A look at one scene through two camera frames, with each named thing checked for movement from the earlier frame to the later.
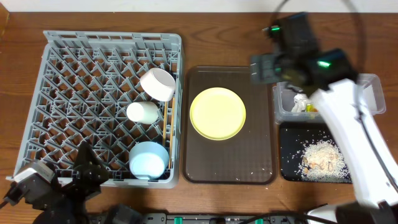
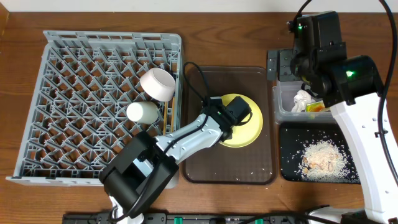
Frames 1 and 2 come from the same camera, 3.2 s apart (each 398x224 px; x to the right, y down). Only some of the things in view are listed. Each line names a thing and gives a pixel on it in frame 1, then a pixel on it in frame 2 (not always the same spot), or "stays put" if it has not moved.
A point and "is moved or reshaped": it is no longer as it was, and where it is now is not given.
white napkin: (300, 101) stays put
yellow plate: (217, 114) is moved or reshaped
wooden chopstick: (171, 133) stays put
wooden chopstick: (165, 123) stays put
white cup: (145, 112) stays put
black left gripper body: (80, 175) -> (229, 134)
